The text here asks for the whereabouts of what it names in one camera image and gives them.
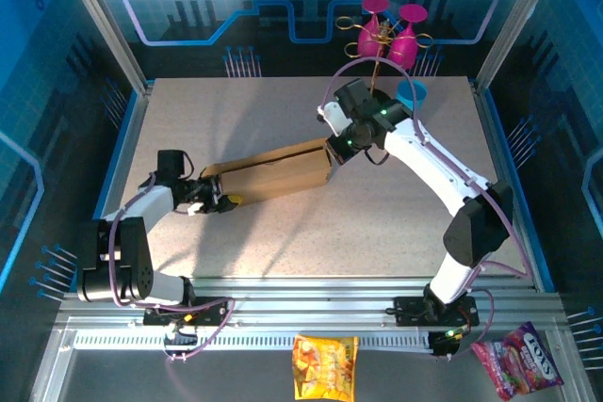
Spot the purple candy bag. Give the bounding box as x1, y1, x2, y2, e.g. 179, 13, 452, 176
470, 321, 565, 401

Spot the slotted white cable duct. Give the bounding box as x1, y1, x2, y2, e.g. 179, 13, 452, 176
73, 333, 432, 351

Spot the aluminium profile frame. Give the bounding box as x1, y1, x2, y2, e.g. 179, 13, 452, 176
27, 0, 595, 402

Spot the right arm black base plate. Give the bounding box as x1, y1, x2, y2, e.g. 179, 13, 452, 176
393, 296, 481, 328

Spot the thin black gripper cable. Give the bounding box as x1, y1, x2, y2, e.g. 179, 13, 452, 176
365, 147, 391, 167

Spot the blue plastic cup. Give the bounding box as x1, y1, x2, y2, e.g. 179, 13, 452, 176
395, 80, 430, 111

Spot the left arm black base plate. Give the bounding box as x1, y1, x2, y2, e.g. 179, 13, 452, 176
143, 296, 236, 328

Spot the gold wire glass rack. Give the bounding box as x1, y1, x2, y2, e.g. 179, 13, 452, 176
334, 15, 434, 106

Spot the yellow snack bag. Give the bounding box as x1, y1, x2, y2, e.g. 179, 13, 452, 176
291, 334, 360, 402

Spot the pink plastic wine glass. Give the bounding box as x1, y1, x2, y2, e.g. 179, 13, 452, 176
388, 3, 429, 69
356, 0, 392, 59

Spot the brown cardboard box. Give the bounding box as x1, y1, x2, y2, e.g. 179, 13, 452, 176
200, 137, 334, 209

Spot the black controller box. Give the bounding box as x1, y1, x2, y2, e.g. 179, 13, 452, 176
428, 329, 462, 359

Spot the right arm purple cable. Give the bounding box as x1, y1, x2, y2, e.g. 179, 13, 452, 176
318, 56, 537, 361

